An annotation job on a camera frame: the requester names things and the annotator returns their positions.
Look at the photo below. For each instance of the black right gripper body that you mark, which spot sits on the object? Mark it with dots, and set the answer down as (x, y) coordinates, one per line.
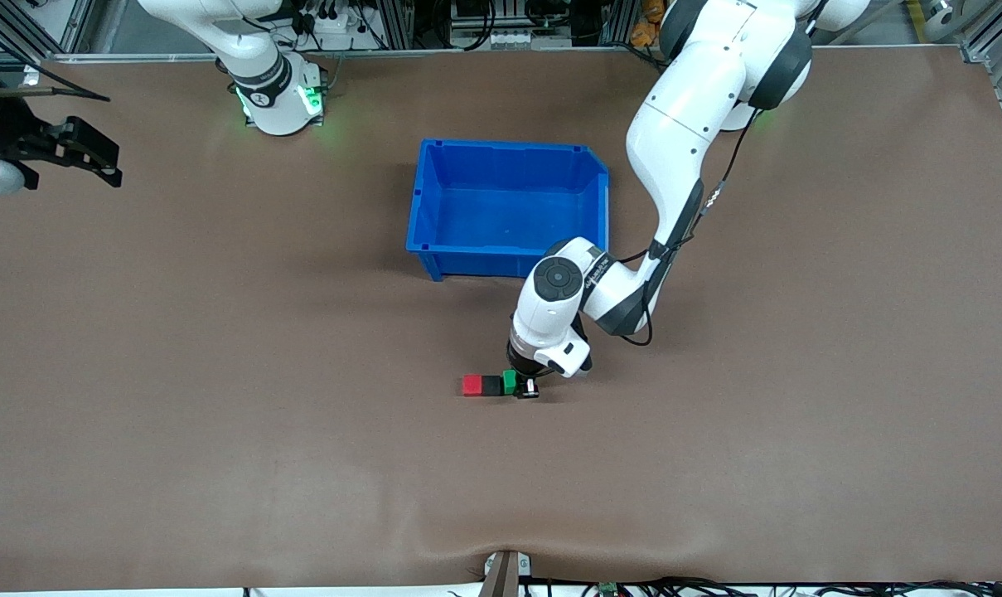
(2, 123)

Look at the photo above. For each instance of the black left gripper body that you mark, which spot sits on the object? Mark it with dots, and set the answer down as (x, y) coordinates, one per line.
(520, 361)

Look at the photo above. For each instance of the green cube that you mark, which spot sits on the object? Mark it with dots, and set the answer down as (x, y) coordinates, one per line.
(510, 382)

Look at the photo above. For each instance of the red cube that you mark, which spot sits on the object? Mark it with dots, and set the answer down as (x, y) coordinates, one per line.
(471, 385)

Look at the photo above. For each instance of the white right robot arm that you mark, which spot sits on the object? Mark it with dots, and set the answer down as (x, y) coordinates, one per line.
(281, 108)

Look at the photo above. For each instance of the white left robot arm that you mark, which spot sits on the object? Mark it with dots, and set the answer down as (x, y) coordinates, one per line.
(683, 124)

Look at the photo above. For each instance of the black cube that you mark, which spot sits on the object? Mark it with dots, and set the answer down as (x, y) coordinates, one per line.
(491, 385)

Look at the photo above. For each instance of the blue plastic storage bin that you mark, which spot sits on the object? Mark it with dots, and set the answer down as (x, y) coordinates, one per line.
(509, 215)

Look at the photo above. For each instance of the metal table clamp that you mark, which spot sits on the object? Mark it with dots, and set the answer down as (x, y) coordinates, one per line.
(500, 576)

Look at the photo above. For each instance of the brown table mat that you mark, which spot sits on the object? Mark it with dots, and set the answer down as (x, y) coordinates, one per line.
(302, 464)

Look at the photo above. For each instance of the white power strip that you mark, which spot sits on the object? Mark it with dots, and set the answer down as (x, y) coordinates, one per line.
(335, 37)

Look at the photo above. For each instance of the orange snack bag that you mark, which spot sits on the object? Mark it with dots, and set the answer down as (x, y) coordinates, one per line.
(646, 29)

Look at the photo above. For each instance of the black electronics box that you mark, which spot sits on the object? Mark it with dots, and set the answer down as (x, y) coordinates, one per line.
(467, 12)

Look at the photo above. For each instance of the aluminium table edge rail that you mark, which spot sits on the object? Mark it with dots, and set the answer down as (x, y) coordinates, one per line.
(467, 53)

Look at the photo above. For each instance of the aluminium profile post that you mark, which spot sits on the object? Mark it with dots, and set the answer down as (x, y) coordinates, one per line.
(617, 21)
(397, 25)

